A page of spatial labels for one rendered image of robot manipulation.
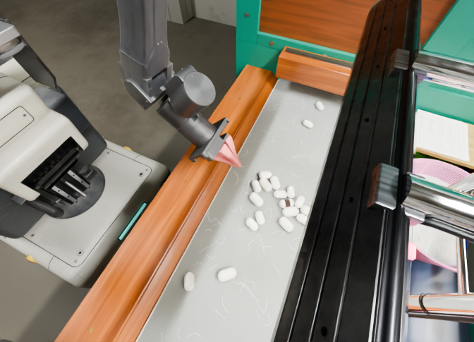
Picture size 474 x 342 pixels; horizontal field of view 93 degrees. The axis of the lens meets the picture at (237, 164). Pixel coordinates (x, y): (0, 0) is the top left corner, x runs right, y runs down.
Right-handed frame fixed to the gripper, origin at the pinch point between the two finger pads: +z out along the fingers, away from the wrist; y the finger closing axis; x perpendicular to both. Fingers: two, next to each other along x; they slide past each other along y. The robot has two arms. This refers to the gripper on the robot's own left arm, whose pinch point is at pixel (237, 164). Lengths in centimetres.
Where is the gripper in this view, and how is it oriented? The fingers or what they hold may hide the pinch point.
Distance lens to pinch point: 50.3
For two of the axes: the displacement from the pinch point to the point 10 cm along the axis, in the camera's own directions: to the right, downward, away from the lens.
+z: 6.9, 6.1, 4.0
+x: -6.0, 1.5, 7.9
